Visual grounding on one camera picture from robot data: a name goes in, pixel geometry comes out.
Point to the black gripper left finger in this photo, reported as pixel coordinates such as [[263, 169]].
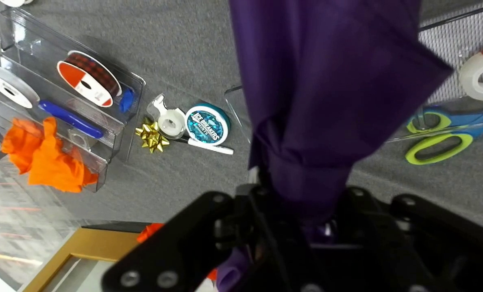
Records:
[[164, 253]]

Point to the wooden frame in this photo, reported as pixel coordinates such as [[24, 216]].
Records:
[[88, 253]]

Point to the blue pen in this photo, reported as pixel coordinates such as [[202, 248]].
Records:
[[70, 117]]

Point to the purple umbrella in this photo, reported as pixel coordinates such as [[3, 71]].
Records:
[[327, 97]]

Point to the white tape roll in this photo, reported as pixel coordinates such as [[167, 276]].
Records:
[[470, 75]]

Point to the gold gift bow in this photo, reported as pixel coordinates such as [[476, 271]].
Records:
[[151, 136]]

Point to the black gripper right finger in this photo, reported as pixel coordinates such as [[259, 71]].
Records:
[[429, 248]]

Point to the orange crumpled cloth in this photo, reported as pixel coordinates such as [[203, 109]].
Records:
[[50, 156]]

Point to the clear acrylic organizer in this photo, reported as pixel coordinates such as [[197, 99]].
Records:
[[45, 58]]

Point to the small white tape dispenser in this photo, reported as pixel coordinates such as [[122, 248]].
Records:
[[169, 122]]

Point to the orange bag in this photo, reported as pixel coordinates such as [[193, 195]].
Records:
[[150, 232]]

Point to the teal ribbon spool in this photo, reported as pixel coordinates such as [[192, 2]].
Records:
[[208, 123]]

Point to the white thread spool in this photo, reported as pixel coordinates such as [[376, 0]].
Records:
[[10, 86]]

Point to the green blue scissors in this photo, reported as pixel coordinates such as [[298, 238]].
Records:
[[437, 148]]

